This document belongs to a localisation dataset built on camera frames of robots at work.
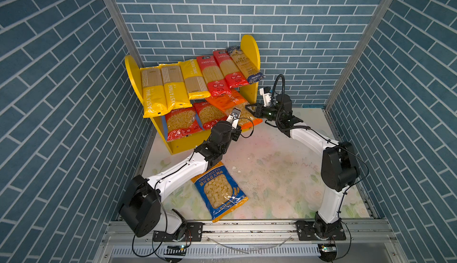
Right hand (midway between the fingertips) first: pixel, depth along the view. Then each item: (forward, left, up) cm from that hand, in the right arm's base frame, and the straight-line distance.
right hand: (246, 104), depth 85 cm
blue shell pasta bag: (-34, +10, -23) cm, 43 cm away
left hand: (-9, +4, 0) cm, 10 cm away
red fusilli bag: (+1, +20, -9) cm, 21 cm away
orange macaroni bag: (+1, +6, +2) cm, 6 cm away
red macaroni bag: (-6, +32, -8) cm, 34 cm away
